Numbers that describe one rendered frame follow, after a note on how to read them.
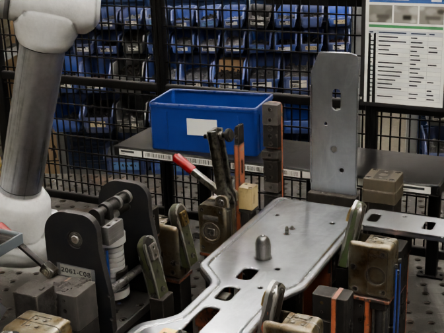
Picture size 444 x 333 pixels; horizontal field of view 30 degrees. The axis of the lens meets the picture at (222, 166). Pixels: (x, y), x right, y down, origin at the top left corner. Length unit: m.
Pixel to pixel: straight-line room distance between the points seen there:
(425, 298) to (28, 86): 1.10
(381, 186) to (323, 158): 0.16
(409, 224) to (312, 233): 0.21
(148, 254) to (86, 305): 0.17
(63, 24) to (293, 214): 0.65
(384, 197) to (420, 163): 0.23
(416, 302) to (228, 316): 0.80
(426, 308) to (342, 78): 0.62
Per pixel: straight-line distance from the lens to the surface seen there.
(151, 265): 1.52
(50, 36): 1.83
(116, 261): 1.55
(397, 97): 2.18
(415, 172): 2.06
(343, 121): 1.93
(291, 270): 1.61
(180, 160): 1.81
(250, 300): 1.50
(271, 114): 2.02
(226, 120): 2.16
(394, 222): 1.84
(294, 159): 2.14
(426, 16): 2.12
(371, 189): 1.93
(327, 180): 1.99
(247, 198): 1.85
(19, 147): 1.96
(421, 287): 2.23
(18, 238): 1.42
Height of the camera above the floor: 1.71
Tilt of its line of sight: 19 degrees down
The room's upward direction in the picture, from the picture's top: 2 degrees counter-clockwise
